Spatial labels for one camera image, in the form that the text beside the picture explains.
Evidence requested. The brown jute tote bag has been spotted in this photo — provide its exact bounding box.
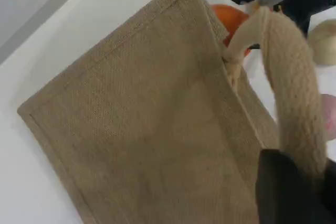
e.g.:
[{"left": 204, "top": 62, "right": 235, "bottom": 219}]
[{"left": 17, "top": 0, "right": 329, "bottom": 224}]

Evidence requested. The pink round bun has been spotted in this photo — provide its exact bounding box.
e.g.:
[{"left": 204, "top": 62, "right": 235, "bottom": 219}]
[{"left": 321, "top": 93, "right": 336, "bottom": 141}]

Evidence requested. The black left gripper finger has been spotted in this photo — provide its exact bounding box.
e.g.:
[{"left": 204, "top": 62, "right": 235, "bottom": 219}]
[
  {"left": 324, "top": 159, "right": 336, "bottom": 224},
  {"left": 256, "top": 148, "right": 327, "bottom": 224}
]

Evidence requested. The orange fruit with stem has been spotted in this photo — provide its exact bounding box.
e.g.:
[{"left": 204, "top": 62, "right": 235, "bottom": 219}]
[{"left": 209, "top": 3, "right": 260, "bottom": 57}]

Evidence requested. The cream egg yolk pastry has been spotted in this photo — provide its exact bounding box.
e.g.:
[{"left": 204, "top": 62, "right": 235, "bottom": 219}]
[{"left": 307, "top": 20, "right": 336, "bottom": 66}]

